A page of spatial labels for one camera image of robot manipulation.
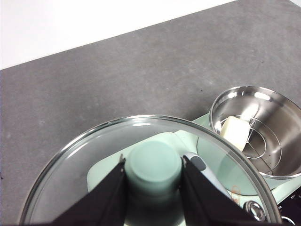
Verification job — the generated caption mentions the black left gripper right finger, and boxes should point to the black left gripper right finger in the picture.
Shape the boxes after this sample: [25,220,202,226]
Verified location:
[180,154,262,226]

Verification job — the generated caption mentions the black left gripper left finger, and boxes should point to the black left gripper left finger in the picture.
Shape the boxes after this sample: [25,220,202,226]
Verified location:
[51,154,127,226]

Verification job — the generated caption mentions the glass pot lid green knob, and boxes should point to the glass pot lid green knob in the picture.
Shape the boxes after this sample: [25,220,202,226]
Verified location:
[20,114,282,226]

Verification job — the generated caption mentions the plain white steamed bun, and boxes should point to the plain white steamed bun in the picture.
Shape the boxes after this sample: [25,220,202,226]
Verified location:
[220,117,252,152]

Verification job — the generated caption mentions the silver control knob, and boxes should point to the silver control knob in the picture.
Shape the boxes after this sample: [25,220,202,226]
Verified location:
[244,200,266,221]

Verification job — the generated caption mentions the mint green breakfast machine base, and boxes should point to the mint green breakfast machine base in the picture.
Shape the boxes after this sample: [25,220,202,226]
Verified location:
[87,112,301,226]

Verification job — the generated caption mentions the steel wire steamer rack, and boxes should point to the steel wire steamer rack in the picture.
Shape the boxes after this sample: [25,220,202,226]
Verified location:
[244,117,283,170]

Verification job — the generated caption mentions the mint green handled pot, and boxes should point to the mint green handled pot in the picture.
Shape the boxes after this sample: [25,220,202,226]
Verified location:
[208,86,301,190]

